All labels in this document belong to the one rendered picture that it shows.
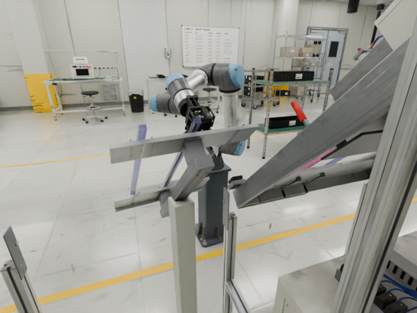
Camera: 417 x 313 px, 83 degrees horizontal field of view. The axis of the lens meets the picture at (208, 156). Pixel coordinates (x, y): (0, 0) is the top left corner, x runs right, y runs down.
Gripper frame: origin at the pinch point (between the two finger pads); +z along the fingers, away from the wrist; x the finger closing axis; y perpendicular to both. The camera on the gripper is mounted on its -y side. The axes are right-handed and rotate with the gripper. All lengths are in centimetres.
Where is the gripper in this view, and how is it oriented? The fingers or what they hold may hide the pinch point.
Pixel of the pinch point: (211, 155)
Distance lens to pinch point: 70.1
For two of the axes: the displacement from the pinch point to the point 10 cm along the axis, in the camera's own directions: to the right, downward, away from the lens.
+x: 8.9, -1.7, 4.2
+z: 4.0, 7.5, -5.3
